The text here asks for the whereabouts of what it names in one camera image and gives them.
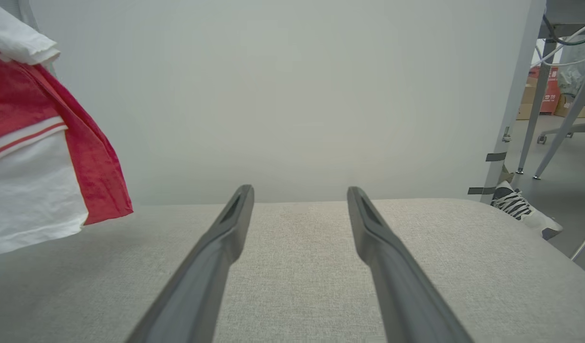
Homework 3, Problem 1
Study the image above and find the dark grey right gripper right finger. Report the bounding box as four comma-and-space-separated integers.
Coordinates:
347, 186, 474, 343

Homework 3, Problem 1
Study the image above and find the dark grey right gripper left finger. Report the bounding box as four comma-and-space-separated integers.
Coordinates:
126, 184, 255, 343

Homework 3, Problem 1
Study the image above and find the red and white shirt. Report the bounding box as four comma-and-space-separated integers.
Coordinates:
0, 0, 134, 258

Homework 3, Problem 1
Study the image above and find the zebra striped white sneaker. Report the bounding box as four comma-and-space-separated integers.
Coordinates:
491, 181, 564, 240

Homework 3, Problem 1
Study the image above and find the white partition board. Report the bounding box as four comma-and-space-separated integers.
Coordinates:
26, 0, 546, 206

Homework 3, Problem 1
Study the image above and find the brown cardboard box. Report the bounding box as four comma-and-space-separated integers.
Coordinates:
516, 76, 542, 121
554, 94, 585, 119

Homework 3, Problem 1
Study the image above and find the grey office chair base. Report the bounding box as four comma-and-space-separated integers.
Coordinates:
536, 121, 585, 163

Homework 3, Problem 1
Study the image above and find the red printed box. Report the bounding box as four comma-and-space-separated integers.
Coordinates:
529, 66, 560, 115

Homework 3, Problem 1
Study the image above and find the clear plastic bag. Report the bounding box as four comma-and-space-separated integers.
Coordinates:
558, 47, 585, 106

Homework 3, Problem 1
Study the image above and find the grey metal table frame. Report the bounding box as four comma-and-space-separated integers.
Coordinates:
516, 0, 585, 180

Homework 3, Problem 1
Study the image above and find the dark green cable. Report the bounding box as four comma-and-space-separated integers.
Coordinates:
542, 13, 585, 47

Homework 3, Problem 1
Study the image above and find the white cable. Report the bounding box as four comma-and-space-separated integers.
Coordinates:
531, 19, 585, 68

